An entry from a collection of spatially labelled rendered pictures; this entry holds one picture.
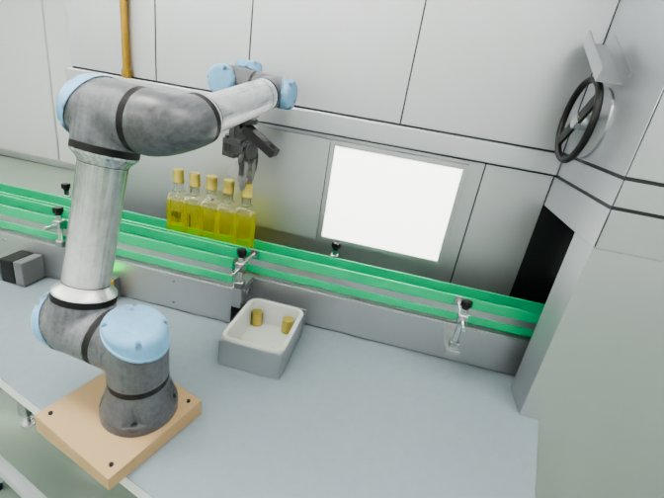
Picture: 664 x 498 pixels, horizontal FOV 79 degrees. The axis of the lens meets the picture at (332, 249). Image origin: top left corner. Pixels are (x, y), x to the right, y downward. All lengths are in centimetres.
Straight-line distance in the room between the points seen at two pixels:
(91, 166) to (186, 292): 60
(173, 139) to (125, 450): 59
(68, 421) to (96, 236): 38
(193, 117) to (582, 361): 103
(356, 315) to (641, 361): 73
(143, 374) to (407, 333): 77
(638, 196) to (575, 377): 47
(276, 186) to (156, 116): 70
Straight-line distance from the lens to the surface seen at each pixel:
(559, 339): 114
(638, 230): 107
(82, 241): 86
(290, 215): 138
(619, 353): 120
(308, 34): 135
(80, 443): 97
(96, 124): 81
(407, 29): 131
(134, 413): 93
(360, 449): 100
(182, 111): 76
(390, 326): 128
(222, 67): 110
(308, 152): 132
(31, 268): 158
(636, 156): 103
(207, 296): 129
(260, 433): 99
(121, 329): 83
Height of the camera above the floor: 149
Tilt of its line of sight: 23 degrees down
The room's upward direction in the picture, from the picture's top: 9 degrees clockwise
